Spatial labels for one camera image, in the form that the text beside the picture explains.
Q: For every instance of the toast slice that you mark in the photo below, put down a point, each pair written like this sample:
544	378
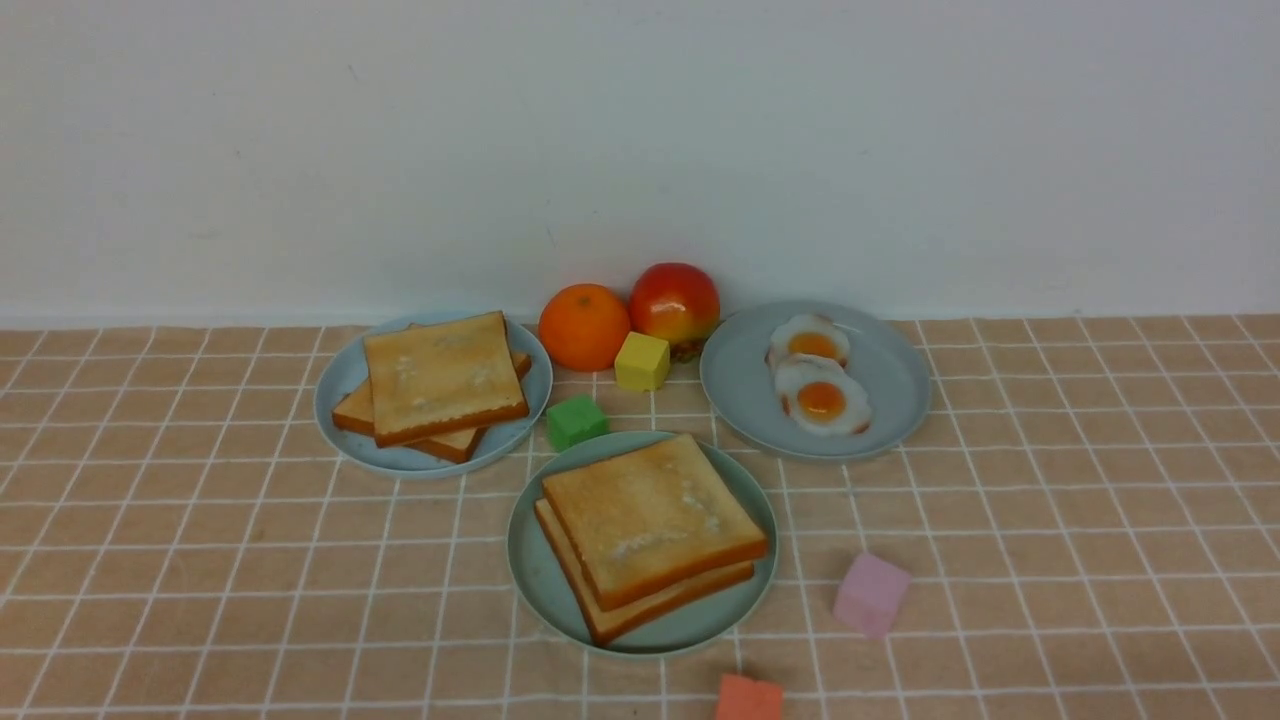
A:
639	522
606	626
432	379
454	447
354	412

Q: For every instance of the yellow foam cube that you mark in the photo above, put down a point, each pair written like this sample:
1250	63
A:
642	364

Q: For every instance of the orange fruit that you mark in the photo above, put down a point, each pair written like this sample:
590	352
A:
584	326

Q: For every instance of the red apple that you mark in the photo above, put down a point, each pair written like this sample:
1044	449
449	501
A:
675	302

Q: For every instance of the green foam cube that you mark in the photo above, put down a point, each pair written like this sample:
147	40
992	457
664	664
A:
574	420

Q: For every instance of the blue egg plate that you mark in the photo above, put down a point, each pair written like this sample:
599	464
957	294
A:
739	386

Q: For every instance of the rear fried egg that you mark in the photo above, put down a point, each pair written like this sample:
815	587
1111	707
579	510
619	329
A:
809	334

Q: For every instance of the fried egg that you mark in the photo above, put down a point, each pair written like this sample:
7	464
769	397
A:
821	398
809	334

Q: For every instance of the right fried egg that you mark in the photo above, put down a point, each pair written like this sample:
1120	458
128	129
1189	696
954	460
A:
821	398

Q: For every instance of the green centre plate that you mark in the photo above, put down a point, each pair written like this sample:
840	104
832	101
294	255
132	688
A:
542	585

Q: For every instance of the pink foam cube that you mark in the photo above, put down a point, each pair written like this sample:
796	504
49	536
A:
870	595

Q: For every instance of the red-orange foam cube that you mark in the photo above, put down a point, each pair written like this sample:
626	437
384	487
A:
744	698

